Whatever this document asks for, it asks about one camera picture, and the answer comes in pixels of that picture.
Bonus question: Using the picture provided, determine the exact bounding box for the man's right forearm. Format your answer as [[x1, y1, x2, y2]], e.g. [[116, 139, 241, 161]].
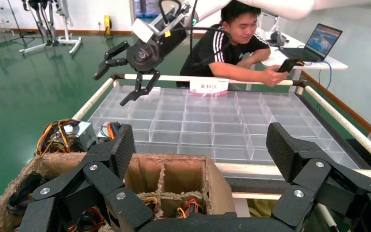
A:
[[208, 61, 270, 83]]

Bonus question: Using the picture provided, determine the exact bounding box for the white frame leg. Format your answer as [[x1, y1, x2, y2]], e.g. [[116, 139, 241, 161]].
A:
[[232, 198, 251, 218]]

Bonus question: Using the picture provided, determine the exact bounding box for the yellow crumpled bag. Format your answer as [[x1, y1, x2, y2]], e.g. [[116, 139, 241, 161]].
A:
[[247, 198, 281, 219]]

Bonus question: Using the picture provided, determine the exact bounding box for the black cable bundle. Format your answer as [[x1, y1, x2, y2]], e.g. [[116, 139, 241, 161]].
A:
[[6, 173, 53, 216]]

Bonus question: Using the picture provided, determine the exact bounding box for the black tripod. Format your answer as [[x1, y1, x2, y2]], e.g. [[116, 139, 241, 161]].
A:
[[6, 0, 36, 49]]

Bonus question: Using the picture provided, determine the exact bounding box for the yellow wall device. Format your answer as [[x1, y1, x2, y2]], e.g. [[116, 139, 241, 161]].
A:
[[103, 15, 113, 36]]

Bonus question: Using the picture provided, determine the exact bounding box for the black open laptop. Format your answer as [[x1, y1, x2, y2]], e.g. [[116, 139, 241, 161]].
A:
[[280, 23, 343, 63]]

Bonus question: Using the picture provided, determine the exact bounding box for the white frame bar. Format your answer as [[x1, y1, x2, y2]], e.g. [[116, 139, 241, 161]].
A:
[[231, 191, 284, 201]]

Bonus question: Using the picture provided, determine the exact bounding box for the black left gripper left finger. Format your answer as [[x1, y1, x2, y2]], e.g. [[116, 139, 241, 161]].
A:
[[18, 124, 154, 232]]

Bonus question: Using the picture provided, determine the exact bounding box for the brown cardboard divider box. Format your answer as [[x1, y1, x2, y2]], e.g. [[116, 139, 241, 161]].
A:
[[0, 152, 236, 232]]

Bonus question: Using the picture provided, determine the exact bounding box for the man's right hand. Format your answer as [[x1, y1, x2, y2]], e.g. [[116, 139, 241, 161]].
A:
[[262, 64, 290, 87]]

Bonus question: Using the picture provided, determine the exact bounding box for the man in black shirt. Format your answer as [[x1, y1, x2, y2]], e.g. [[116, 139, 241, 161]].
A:
[[176, 0, 300, 90]]

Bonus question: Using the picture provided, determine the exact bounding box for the grey black headset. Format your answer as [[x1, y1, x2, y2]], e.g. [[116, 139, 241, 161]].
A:
[[270, 30, 289, 47]]

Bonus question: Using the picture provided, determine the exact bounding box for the white desk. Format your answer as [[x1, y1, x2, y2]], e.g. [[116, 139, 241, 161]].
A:
[[257, 27, 349, 92]]

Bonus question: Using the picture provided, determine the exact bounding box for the white printed label sign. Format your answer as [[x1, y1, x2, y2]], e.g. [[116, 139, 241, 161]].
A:
[[189, 77, 229, 94]]

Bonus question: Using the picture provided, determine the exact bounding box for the black smartphone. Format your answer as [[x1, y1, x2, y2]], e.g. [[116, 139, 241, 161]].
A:
[[276, 58, 300, 73]]

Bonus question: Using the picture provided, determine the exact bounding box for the red sign holder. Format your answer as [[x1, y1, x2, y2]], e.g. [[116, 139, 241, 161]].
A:
[[192, 91, 228, 97]]

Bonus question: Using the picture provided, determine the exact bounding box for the loose colourful wire bundle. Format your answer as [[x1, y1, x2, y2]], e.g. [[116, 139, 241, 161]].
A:
[[34, 119, 99, 158]]

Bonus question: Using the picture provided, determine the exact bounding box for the white wheeled stand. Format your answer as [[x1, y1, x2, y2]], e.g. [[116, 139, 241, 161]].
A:
[[19, 0, 83, 56]]

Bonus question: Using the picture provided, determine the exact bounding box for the man's left forearm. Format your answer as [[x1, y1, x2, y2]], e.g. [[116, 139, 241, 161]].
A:
[[238, 48, 271, 70]]

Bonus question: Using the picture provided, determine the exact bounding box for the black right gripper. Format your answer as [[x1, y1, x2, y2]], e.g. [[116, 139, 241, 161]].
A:
[[93, 30, 188, 107]]

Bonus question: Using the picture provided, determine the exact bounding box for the clear plastic compartment tray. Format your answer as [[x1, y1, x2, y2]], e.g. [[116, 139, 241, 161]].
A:
[[87, 85, 359, 170]]

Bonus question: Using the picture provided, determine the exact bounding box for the blue cable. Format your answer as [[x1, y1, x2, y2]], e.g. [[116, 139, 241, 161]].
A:
[[315, 60, 332, 111]]

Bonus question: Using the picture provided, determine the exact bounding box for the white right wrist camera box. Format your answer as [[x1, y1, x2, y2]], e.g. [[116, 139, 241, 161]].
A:
[[130, 3, 191, 44]]

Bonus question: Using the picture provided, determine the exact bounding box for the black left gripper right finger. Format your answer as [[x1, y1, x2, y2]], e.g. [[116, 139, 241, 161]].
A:
[[265, 122, 371, 232]]

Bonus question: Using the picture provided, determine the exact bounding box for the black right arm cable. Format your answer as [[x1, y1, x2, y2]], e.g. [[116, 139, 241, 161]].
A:
[[157, 0, 232, 69]]

